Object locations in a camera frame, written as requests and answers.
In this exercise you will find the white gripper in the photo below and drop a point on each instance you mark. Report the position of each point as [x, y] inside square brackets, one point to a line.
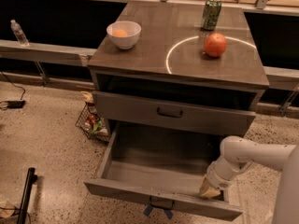
[215, 178]

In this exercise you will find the grey drawer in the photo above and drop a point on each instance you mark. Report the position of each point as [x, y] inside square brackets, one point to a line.
[160, 168]
[173, 115]

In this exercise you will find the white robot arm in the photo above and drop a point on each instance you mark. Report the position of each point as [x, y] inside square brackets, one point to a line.
[236, 157]

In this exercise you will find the grey top drawer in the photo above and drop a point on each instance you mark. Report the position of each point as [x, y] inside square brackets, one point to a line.
[173, 115]

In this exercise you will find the grey drawer cabinet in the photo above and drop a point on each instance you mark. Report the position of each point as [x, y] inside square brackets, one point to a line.
[168, 63]

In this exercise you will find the blue tape cross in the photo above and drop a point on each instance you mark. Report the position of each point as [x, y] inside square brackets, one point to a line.
[168, 213]

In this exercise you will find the red apple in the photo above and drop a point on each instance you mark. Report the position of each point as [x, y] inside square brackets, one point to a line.
[215, 45]

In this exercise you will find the black bar stand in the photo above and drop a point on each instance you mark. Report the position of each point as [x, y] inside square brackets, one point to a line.
[31, 178]

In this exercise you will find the white bowl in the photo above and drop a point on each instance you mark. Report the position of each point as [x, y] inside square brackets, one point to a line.
[133, 30]

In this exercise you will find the orange fruit in bowl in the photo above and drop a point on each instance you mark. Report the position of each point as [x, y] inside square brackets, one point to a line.
[119, 33]

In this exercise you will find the green soda can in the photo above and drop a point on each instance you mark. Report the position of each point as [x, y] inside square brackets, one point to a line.
[211, 13]

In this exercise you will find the clear plastic water bottle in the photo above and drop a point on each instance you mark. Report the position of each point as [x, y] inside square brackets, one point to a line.
[19, 33]

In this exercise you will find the black wire basket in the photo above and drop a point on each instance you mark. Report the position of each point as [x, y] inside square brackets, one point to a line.
[91, 124]

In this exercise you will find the black power adapter with cable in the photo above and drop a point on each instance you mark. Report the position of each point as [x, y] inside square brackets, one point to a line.
[16, 104]

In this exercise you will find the grey metal shelf rail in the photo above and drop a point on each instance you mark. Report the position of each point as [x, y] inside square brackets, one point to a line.
[45, 53]

